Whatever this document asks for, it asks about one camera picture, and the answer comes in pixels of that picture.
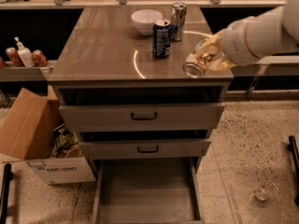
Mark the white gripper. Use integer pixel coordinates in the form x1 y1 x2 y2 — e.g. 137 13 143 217
196 26 260 72

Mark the orange soda can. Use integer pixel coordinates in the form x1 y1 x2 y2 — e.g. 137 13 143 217
182 40 214 78

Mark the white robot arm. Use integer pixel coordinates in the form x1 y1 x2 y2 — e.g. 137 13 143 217
196 0 299 70

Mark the silver soda can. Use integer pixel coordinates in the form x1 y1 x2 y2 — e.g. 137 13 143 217
171 2 187 41

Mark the blue soda can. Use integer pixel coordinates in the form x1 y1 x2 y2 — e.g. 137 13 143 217
152 19 171 58

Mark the top grey drawer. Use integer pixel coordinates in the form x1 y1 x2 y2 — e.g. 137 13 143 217
59 103 224 133

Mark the grey drawer cabinet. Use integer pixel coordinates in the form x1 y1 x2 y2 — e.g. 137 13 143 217
47 4 235 224

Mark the middle grey drawer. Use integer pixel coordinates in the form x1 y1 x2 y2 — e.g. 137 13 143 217
79 139 210 160

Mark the bottom open grey drawer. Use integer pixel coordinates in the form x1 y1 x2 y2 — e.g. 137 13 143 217
92 158 205 224

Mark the red can right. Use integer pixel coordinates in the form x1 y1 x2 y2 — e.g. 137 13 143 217
33 49 48 67

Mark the red can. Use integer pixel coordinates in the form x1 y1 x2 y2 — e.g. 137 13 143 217
6 48 23 67
33 49 48 67

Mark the red can left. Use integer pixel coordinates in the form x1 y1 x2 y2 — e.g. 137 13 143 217
6 48 23 67

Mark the white bowl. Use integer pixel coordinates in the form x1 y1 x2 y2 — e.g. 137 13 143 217
131 9 163 35

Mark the black bar right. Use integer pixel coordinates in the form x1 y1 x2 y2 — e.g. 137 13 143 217
286 134 299 208

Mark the black bar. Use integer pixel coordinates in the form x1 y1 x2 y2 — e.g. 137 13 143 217
286 134 299 208
0 163 13 224

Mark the clear drinking glass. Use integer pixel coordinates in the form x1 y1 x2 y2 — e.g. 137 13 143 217
253 180 279 202

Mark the green snack bag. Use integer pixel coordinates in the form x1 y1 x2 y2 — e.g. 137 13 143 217
50 123 79 158

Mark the white printed cardboard box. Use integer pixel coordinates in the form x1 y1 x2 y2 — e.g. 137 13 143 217
26 157 95 185

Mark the white pump bottle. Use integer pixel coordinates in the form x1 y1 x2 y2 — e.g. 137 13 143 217
15 37 36 67

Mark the brown cardboard box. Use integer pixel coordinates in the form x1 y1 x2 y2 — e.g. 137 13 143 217
0 88 62 160

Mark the black bar left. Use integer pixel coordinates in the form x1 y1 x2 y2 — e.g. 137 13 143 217
0 163 13 224

